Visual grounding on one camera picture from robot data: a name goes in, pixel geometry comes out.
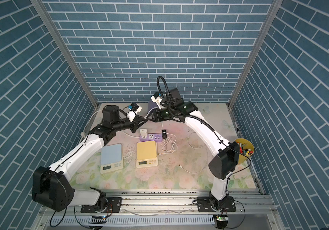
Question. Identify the white charger adapter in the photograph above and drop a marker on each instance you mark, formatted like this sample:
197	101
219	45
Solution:
143	133

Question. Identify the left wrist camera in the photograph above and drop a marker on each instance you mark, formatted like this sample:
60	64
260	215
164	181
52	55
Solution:
134	108

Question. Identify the yellow electronic scale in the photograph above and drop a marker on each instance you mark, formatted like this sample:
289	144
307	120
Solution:
147	155

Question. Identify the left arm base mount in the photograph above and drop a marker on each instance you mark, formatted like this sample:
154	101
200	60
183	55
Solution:
105	205

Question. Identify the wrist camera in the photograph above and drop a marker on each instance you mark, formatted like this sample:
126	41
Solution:
134	108
157	98

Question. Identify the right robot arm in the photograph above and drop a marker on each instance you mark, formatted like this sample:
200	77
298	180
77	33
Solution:
171	106

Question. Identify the black charger adapter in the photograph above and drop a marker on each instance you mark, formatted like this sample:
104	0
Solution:
164	134

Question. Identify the yellow cup with markers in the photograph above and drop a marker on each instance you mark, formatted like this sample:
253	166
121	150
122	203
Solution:
246	149

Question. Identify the blue electronic scale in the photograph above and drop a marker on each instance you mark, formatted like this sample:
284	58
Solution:
111	158

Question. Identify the aluminium rail frame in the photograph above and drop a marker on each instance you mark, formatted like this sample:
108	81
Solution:
168	210

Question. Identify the purple power strip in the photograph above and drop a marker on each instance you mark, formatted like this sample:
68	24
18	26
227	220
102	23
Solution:
152	137

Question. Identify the purple case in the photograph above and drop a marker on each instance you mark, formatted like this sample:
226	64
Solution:
151	105

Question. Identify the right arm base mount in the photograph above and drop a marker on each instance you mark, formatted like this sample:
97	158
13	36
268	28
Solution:
210	204

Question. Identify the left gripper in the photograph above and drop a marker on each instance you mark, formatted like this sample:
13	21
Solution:
134	123

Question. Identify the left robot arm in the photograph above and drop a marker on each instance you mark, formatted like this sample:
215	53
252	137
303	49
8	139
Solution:
51	185

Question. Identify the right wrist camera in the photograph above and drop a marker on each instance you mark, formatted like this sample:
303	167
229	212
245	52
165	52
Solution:
157	98

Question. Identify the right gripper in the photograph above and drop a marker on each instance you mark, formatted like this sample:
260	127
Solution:
156	116

